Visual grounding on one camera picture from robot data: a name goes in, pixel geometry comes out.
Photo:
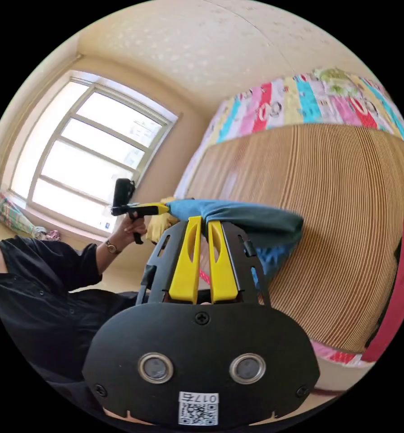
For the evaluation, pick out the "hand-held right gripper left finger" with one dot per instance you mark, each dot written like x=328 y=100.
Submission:
x=186 y=267

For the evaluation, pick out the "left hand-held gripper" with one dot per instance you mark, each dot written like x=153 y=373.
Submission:
x=134 y=209

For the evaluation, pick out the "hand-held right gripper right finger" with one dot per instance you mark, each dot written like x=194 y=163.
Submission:
x=222 y=270

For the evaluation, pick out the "blue jeans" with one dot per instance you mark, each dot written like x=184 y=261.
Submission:
x=249 y=216

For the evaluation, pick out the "person's left forearm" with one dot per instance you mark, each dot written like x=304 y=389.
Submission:
x=106 y=254

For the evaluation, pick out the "person's left hand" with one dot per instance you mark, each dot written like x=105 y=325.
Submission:
x=127 y=234

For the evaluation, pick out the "window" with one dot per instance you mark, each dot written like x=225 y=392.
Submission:
x=87 y=152

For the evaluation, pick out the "bed with woven mat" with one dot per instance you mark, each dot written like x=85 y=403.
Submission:
x=323 y=203

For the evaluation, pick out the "person's body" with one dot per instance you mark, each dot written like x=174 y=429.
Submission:
x=36 y=304

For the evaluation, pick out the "pile of clothes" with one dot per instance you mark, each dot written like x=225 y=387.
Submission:
x=398 y=294

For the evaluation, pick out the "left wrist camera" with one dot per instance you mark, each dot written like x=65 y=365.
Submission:
x=124 y=191

